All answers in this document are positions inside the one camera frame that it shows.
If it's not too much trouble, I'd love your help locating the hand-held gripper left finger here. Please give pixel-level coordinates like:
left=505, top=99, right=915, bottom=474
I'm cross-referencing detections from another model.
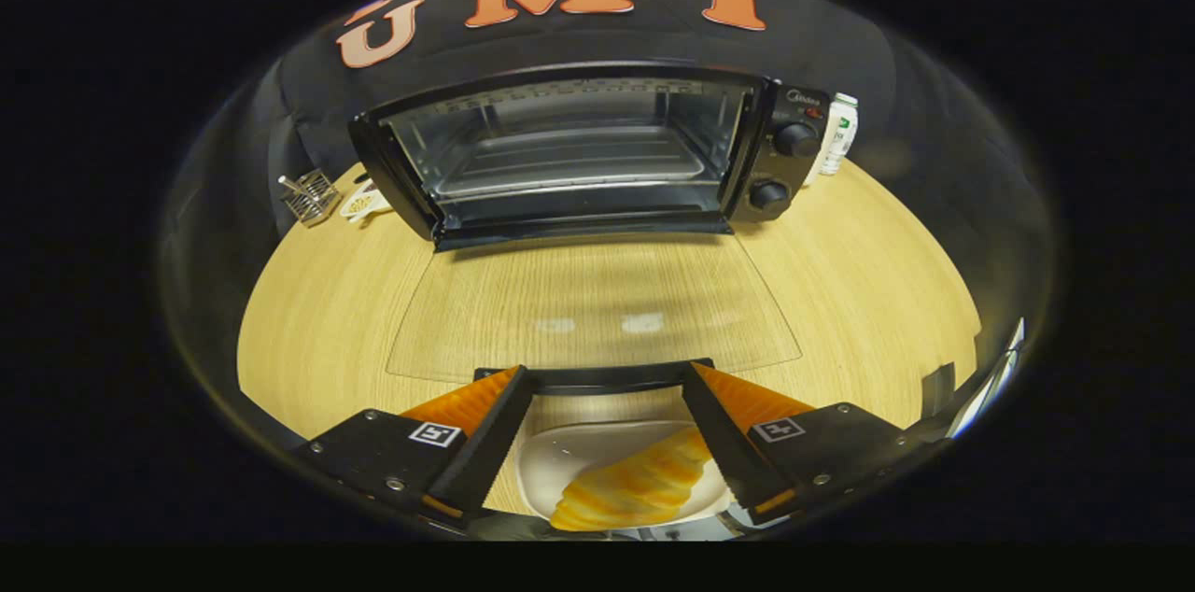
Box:
left=294, top=365, right=533, bottom=528

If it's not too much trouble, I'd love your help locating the black toaster oven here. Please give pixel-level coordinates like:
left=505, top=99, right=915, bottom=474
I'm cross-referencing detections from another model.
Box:
left=348, top=60, right=834, bottom=397

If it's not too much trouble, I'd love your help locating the yellow croissant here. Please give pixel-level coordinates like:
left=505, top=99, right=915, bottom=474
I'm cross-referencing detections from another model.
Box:
left=549, top=427, right=715, bottom=532

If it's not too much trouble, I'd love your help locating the white bottle green label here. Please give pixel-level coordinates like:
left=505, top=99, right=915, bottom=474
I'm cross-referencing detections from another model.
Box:
left=820, top=92, right=860, bottom=177

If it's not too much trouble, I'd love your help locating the white plate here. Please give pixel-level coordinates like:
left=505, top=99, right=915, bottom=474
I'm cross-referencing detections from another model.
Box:
left=515, top=421, right=734, bottom=528

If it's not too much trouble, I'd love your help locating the metal wire holder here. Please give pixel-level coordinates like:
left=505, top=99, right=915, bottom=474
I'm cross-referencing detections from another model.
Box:
left=278, top=169, right=342, bottom=227

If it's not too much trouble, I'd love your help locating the small white flat object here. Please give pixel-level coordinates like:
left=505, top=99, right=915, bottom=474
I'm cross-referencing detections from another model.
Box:
left=339, top=179, right=393, bottom=224

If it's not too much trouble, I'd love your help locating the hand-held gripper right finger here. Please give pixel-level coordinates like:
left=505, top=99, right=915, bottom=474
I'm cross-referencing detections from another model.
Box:
left=682, top=361, right=935, bottom=528

